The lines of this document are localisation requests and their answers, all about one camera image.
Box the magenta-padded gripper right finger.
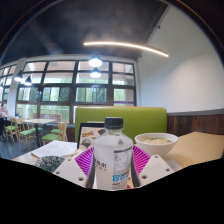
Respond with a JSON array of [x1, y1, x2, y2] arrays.
[[129, 144, 175, 189]]

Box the black tablet with stickers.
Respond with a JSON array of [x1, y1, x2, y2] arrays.
[[77, 122, 107, 150]]

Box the black pendant ceiling lamps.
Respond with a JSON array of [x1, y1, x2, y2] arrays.
[[13, 54, 104, 87]]

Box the white printed paper sheet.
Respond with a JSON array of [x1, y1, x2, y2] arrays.
[[30, 139, 80, 160]]

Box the green speckled white mug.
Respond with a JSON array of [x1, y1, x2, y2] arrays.
[[34, 155, 67, 174]]

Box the wooden chairs with green seats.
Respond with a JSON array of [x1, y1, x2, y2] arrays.
[[3, 117, 69, 152]]

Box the large black-framed window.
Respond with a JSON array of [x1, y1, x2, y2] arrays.
[[0, 59, 138, 124]]

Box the light wooden dining table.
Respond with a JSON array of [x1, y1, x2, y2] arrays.
[[21, 118, 57, 148]]

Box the curved linear ceiling light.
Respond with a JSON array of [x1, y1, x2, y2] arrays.
[[83, 40, 170, 58]]

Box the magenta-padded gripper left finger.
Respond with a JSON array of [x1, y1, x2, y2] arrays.
[[52, 146, 98, 189]]

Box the white crumpled paper wrapper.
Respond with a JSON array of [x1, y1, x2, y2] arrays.
[[165, 158, 183, 172]]

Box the clear water bottle black cap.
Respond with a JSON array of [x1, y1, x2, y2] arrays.
[[93, 116, 134, 191]]

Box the white ceramic bowl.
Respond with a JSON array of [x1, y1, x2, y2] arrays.
[[134, 132, 179, 158]]

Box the green upholstered bench backrest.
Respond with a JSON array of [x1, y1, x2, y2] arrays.
[[73, 105, 168, 144]]

